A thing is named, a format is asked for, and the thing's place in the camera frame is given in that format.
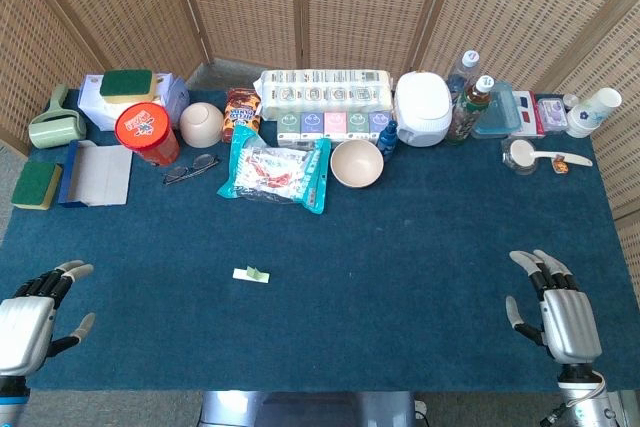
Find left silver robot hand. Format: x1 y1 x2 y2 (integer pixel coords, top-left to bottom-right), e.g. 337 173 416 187
0 260 96 378

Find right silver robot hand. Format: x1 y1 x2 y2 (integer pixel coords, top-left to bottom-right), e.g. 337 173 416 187
504 248 604 366

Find green sticky note pad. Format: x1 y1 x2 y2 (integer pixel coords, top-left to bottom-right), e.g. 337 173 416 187
232 267 270 284

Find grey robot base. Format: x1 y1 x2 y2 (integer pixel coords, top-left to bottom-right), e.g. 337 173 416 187
199 390 416 427

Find green yellow sponge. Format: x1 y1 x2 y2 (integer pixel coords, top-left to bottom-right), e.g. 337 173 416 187
99 69 154 104
10 160 64 211

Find small glass bowl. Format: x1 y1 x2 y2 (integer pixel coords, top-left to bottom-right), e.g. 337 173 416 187
502 136 539 177

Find beige plastic spoon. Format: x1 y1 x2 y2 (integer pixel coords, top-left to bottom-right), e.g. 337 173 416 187
508 140 594 168

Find green lint roller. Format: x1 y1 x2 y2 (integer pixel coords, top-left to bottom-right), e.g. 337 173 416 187
28 84 87 149

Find white paper cup stack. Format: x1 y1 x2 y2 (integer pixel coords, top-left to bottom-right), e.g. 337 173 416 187
566 87 623 139

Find red blue paper glasses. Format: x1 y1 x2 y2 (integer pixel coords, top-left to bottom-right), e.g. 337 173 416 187
512 90 546 138

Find clear blue food container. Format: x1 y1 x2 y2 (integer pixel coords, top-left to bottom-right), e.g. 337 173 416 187
471 81 516 141

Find white tissue pack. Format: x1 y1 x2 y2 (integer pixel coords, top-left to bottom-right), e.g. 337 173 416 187
78 72 190 131

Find black eyeglasses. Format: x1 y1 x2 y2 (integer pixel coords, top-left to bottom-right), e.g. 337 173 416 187
162 153 220 186

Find blue carpet table cover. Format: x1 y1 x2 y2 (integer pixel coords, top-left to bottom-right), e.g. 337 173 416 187
0 89 640 393

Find red instant noodle cup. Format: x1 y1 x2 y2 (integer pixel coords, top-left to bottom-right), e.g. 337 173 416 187
114 102 180 167

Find green tea bottle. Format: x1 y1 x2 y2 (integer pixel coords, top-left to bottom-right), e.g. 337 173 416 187
444 75 496 146

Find blue spray bottle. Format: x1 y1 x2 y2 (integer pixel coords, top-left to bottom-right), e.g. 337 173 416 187
376 120 399 156

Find white rice cooker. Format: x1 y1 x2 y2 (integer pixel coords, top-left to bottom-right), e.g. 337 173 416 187
394 71 454 148

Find beige bowl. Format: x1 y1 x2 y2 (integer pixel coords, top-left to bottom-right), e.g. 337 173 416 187
179 102 225 149
330 139 385 189

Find clear water bottle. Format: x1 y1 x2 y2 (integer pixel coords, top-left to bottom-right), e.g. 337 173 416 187
446 50 482 101

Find small purple tissue pack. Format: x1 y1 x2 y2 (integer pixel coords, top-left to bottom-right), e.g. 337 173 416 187
368 110 394 141
300 111 327 141

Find small green tissue pack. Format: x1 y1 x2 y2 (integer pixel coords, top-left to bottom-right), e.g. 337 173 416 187
346 111 372 141
277 111 303 143

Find teal clear snack bag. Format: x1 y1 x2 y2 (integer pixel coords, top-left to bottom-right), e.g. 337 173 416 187
216 125 332 216

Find brown cookie package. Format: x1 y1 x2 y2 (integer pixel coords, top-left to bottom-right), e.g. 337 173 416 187
222 88 263 144

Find small pink tissue pack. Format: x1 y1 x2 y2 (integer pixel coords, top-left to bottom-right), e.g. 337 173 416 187
323 111 350 143

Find white paper roll multipack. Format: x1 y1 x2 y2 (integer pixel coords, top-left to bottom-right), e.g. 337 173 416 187
258 69 395 122

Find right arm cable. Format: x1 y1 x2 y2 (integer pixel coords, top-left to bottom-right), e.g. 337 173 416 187
542 375 607 426

